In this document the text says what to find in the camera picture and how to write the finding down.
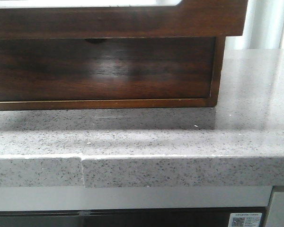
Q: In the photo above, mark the wooden drawer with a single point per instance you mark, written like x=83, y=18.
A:
x=109, y=71
x=189, y=18

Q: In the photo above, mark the dark wooden drawer cabinet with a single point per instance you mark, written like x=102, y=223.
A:
x=217, y=71

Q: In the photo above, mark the dark under-counter appliance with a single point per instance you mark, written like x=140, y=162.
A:
x=172, y=217

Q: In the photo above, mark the white QR code sticker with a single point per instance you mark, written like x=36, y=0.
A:
x=245, y=219

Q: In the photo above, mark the grey window curtain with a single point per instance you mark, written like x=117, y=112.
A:
x=263, y=28

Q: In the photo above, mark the grey cabinet door panel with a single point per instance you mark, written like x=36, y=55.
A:
x=275, y=212

